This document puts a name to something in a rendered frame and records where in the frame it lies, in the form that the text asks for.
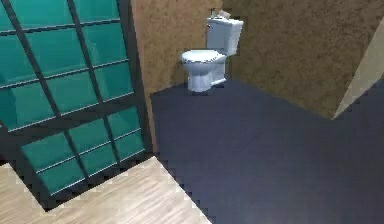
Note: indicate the white toilet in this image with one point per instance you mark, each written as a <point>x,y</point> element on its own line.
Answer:
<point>203,66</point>

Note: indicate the grey tissue box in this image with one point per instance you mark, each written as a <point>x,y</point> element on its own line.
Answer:
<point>220,14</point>

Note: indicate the teal glass black-framed partition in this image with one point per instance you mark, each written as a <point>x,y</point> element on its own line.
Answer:
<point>66,100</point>

